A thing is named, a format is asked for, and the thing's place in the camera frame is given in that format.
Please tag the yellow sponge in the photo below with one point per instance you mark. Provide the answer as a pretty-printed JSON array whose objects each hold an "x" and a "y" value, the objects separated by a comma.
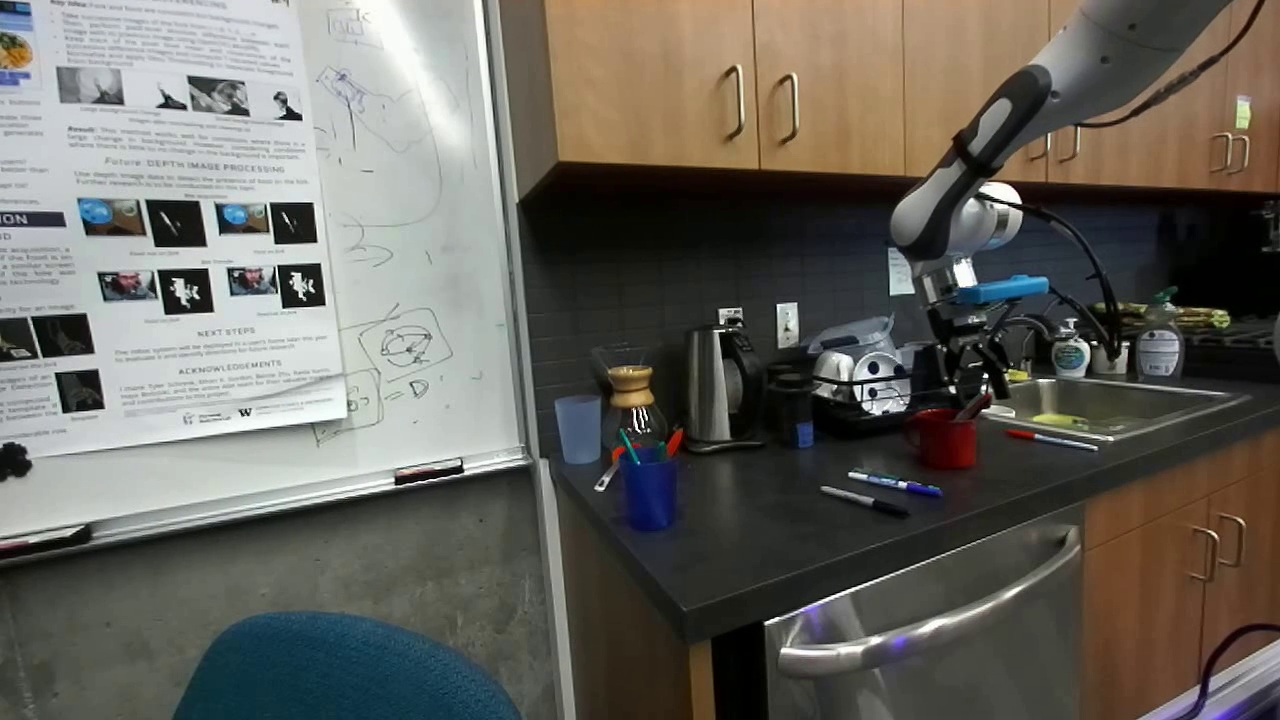
[{"x": 1058, "y": 418}]

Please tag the printed research poster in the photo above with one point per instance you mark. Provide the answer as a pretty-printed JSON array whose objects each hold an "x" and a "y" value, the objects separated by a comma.
[{"x": 174, "y": 160}]

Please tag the black canister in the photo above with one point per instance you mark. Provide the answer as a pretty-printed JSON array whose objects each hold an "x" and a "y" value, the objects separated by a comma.
[{"x": 789, "y": 384}]

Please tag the white soap pump bottle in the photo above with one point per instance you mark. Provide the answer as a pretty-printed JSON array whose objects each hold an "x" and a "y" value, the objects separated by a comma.
[{"x": 1071, "y": 353}]

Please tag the blue whiteboard marker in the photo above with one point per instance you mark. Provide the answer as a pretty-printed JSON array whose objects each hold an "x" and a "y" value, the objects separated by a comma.
[{"x": 896, "y": 483}]

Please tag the dark blue cup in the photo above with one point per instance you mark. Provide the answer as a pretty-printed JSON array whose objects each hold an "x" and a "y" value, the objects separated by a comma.
[{"x": 655, "y": 497}]

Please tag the glass carafe wooden collar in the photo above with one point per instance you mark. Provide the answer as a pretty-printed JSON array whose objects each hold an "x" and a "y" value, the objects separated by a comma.
[{"x": 633, "y": 384}]

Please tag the red black whiteboard marker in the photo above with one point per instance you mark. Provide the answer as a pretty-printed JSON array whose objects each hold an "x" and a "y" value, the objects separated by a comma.
[{"x": 430, "y": 468}]

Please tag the stainless steel dishwasher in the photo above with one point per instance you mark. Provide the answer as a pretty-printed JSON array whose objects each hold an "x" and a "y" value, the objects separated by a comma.
[{"x": 986, "y": 666}]

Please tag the black coffee machine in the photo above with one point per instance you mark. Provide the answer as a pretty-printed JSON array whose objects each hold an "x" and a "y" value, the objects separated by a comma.
[{"x": 1234, "y": 295}]

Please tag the black Sharpie marker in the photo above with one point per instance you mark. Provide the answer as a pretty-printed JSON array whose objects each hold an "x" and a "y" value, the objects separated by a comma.
[{"x": 867, "y": 497}]

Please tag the clear dish soap bottle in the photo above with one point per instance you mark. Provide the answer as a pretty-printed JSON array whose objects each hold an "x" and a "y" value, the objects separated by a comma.
[{"x": 1156, "y": 348}]

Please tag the blue wrist camera box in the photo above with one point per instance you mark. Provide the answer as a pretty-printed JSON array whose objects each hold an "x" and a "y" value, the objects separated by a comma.
[{"x": 1000, "y": 288}]

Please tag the white paper note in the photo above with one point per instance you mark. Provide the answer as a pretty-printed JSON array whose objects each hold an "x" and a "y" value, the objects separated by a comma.
[{"x": 902, "y": 277}]

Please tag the translucent blue plastic cup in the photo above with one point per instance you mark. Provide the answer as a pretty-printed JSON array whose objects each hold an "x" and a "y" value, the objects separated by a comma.
[{"x": 576, "y": 430}]

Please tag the dark kitchen faucet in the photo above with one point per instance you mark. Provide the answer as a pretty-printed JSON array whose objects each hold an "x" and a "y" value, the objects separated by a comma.
[{"x": 1033, "y": 326}]

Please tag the white marker red cap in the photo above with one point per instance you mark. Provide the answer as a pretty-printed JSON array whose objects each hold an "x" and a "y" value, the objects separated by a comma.
[{"x": 610, "y": 468}]

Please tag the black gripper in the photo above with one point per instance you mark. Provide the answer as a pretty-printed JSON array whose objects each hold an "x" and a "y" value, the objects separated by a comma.
[{"x": 961, "y": 326}]

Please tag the white mug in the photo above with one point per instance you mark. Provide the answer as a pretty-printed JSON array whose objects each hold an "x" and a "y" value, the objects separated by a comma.
[{"x": 1113, "y": 361}]

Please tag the orange red cup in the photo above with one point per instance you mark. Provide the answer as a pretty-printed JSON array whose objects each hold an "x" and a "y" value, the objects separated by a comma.
[{"x": 945, "y": 441}]

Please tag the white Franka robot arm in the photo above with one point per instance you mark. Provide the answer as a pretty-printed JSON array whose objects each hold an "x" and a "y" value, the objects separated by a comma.
[{"x": 1106, "y": 53}]

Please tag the steel electric kettle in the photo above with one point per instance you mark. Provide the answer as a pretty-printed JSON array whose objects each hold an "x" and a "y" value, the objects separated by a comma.
[{"x": 715, "y": 384}]

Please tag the wooden lower cabinet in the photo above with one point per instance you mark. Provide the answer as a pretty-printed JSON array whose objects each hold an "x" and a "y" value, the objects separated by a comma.
[{"x": 1146, "y": 624}]

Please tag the red marker in cup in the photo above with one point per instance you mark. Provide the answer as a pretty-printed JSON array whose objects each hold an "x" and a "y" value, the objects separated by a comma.
[{"x": 674, "y": 441}]

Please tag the white whiteboard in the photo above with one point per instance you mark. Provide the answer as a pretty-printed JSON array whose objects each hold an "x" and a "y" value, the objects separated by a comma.
[{"x": 427, "y": 203}]

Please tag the stainless steel sink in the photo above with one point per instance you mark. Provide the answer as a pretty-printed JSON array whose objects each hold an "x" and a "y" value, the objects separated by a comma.
[{"x": 1132, "y": 400}]

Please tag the chrome countertop appliance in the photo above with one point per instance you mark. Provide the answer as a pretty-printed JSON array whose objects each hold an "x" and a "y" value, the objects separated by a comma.
[{"x": 867, "y": 372}]

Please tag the green marker in cup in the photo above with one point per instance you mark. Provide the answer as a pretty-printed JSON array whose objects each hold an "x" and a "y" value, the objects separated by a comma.
[{"x": 631, "y": 447}]

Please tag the black whiteboard magnet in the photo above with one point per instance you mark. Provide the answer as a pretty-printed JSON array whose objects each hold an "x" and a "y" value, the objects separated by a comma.
[{"x": 14, "y": 461}]

